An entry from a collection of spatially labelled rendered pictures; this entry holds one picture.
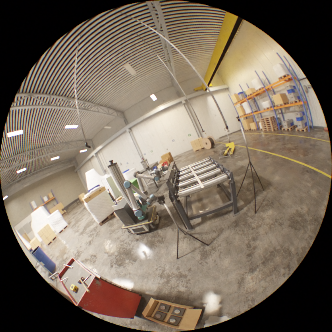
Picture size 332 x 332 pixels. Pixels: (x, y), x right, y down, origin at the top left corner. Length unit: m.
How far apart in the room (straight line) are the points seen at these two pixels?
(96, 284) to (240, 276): 1.55
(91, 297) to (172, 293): 1.00
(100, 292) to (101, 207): 3.68
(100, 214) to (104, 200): 0.64
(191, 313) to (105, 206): 4.28
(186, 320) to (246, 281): 0.78
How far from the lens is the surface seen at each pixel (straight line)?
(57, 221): 8.50
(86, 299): 1.30
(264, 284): 1.70
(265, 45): 10.13
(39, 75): 8.10
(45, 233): 8.30
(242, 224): 2.00
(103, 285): 1.30
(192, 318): 1.49
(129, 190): 1.86
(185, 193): 1.54
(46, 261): 5.07
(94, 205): 4.39
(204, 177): 1.78
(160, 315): 1.62
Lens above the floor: 1.63
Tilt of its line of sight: 11 degrees down
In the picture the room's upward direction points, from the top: 25 degrees counter-clockwise
